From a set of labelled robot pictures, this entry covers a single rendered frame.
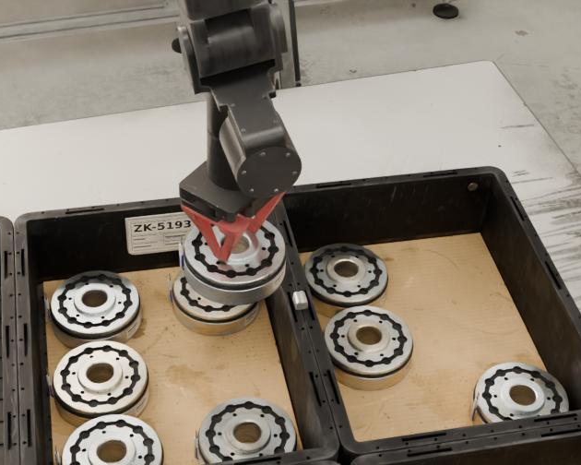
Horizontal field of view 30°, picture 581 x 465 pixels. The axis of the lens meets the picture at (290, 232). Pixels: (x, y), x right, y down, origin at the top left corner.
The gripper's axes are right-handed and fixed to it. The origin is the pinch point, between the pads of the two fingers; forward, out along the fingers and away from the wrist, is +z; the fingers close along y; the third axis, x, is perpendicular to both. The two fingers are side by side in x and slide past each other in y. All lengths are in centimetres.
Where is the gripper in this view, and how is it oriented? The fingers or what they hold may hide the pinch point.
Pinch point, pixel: (235, 239)
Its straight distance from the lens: 110.0
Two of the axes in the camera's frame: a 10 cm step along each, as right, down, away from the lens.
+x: -8.2, -4.3, 3.7
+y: 5.7, -5.6, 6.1
